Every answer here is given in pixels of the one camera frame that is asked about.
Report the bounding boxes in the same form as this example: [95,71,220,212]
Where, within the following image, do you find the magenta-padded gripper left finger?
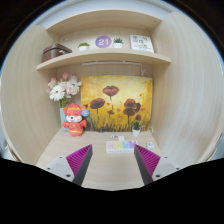
[43,143,94,187]

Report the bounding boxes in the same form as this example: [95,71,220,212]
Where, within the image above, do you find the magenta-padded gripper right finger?
[133,143,184,187]

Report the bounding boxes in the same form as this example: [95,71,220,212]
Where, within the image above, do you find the small potted green plant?
[131,120,142,138]

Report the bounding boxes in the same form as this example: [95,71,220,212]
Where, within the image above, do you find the red plush toy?
[62,103,90,138]

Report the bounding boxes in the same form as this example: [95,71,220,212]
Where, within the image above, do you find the pastel multicolour power strip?
[105,139,138,155]

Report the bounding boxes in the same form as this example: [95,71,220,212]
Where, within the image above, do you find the pale blue vase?
[59,106,69,132]

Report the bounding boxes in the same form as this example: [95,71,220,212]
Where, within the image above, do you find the pink and white flower bouquet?
[47,72,83,108]

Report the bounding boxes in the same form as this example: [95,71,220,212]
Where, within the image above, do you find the yellow poppy flower painting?
[80,75,154,133]

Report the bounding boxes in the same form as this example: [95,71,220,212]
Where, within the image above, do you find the white light bar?
[81,60,143,67]

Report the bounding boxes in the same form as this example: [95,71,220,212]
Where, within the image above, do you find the wooden shelf unit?
[35,9,173,72]

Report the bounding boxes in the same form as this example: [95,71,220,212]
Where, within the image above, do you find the white plug with cable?
[109,134,126,142]

